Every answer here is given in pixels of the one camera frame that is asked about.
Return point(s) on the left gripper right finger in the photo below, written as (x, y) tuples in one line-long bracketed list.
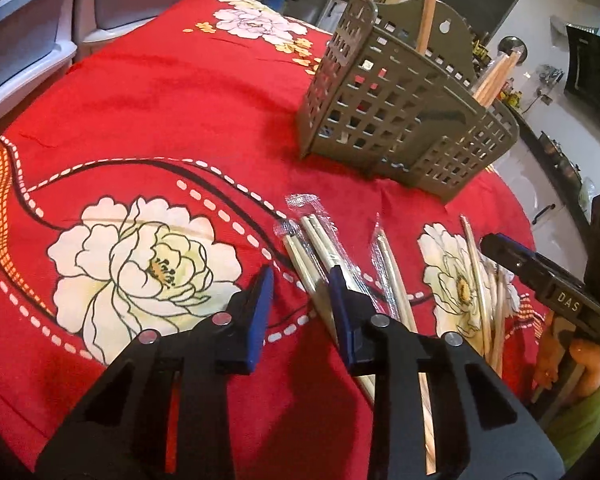
[(439, 386)]

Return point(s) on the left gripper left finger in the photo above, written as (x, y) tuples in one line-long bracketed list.
[(160, 410)]

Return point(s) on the chopsticks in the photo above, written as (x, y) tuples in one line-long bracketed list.
[(490, 283)]

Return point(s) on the chopstick bundle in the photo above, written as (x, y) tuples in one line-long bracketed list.
[(391, 279), (313, 246)]

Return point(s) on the green right sleeve forearm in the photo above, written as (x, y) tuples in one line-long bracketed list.
[(574, 429)]

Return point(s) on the black range hood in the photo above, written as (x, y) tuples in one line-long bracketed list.
[(583, 80)]

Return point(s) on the red floral tablecloth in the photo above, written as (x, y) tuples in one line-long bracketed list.
[(143, 190)]

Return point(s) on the hanging pan lid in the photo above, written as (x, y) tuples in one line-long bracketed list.
[(510, 44)]

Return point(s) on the grey plastic utensil caddy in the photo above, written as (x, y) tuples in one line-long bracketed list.
[(410, 105)]

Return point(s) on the left white drawer unit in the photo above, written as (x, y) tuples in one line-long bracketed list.
[(35, 43)]

